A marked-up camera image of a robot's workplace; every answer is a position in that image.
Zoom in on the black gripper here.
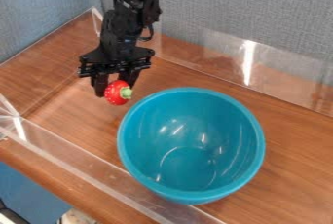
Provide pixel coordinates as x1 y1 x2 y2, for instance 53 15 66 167
77 32 155 97

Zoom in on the red toy strawberry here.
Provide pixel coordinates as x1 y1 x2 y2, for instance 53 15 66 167
104 80 132 105

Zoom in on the clear acrylic corner bracket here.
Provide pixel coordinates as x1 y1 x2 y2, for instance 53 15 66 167
90 7 103 37

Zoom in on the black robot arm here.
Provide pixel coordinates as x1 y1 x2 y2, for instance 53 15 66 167
77 0 161 97

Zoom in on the clear acrylic barrier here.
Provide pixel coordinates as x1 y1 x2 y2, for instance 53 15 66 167
92 7 333 118
0 117 226 224

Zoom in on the black cable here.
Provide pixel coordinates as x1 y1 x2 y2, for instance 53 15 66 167
139 22 156 43

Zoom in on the clear acrylic front barrier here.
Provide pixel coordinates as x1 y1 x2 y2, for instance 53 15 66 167
0 117 226 224

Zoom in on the clear acrylic left bracket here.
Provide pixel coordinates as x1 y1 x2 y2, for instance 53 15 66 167
0 94 26 141

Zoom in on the blue plastic bowl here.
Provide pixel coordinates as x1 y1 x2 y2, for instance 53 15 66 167
117 87 264 205

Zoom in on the clear acrylic back barrier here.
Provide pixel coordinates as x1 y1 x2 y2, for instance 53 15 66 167
92 7 333 118

